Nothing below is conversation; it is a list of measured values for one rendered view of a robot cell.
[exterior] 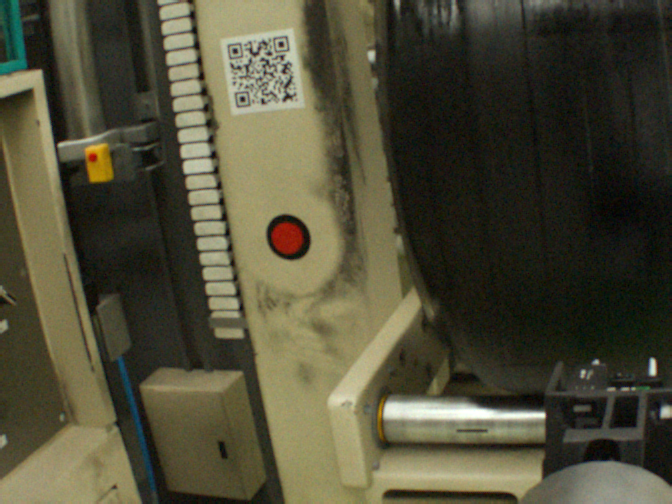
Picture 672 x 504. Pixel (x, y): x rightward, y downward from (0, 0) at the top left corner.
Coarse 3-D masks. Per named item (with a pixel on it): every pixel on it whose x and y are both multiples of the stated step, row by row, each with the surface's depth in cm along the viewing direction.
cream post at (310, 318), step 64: (256, 0) 80; (320, 0) 78; (320, 64) 80; (256, 128) 84; (320, 128) 82; (256, 192) 86; (320, 192) 84; (384, 192) 93; (256, 256) 88; (320, 256) 86; (384, 256) 92; (256, 320) 91; (320, 320) 88; (384, 320) 92; (320, 384) 90; (320, 448) 93
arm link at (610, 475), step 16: (592, 464) 35; (608, 464) 34; (624, 464) 34; (544, 480) 36; (560, 480) 34; (576, 480) 34; (592, 480) 33; (608, 480) 33; (624, 480) 33; (640, 480) 33; (656, 480) 34; (528, 496) 35; (544, 496) 34; (560, 496) 33; (576, 496) 32; (592, 496) 32; (608, 496) 32; (624, 496) 32; (640, 496) 32; (656, 496) 32
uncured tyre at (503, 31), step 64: (384, 0) 61; (448, 0) 57; (512, 0) 55; (576, 0) 53; (640, 0) 52; (384, 64) 62; (448, 64) 57; (512, 64) 55; (576, 64) 54; (640, 64) 52; (384, 128) 63; (448, 128) 58; (512, 128) 56; (576, 128) 55; (640, 128) 53; (448, 192) 59; (512, 192) 57; (576, 192) 56; (640, 192) 54; (448, 256) 62; (512, 256) 60; (576, 256) 58; (640, 256) 57; (448, 320) 67; (512, 320) 63; (576, 320) 62; (640, 320) 60; (512, 384) 72
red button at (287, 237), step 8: (280, 224) 86; (288, 224) 85; (280, 232) 86; (288, 232) 86; (296, 232) 85; (280, 240) 86; (288, 240) 86; (296, 240) 86; (280, 248) 86; (288, 248) 86; (296, 248) 86
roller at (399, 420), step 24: (384, 408) 81; (408, 408) 80; (432, 408) 79; (456, 408) 78; (480, 408) 77; (504, 408) 77; (528, 408) 76; (384, 432) 81; (408, 432) 80; (432, 432) 79; (456, 432) 78; (480, 432) 77; (504, 432) 76; (528, 432) 76
